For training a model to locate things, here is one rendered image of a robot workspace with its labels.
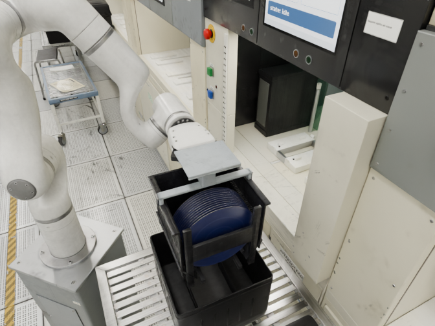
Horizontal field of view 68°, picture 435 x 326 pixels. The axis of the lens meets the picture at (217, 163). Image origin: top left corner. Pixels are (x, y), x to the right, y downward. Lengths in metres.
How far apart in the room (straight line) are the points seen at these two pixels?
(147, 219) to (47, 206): 1.34
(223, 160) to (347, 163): 0.26
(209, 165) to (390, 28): 0.42
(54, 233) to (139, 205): 1.37
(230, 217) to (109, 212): 1.81
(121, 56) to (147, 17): 1.89
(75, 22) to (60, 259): 0.79
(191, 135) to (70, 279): 0.67
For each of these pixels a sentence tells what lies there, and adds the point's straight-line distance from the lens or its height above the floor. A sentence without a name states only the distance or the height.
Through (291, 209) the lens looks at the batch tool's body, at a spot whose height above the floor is 0.87.
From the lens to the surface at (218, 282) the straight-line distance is 1.10.
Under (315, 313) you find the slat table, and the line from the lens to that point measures 1.10.
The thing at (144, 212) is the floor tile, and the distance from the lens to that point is 2.42.
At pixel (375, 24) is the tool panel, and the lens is 0.70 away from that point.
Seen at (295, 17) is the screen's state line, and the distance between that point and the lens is 0.87.
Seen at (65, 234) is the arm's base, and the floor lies 0.88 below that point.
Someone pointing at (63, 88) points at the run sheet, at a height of 0.46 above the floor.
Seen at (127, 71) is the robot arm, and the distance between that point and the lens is 0.82.
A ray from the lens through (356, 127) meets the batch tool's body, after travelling 0.68.
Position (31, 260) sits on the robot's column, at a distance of 1.32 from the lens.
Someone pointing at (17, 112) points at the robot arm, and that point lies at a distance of 0.93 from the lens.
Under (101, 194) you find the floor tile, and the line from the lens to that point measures 2.66.
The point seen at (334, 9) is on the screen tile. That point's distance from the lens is 0.77.
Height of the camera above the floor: 1.70
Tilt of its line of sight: 37 degrees down
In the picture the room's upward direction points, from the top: straight up
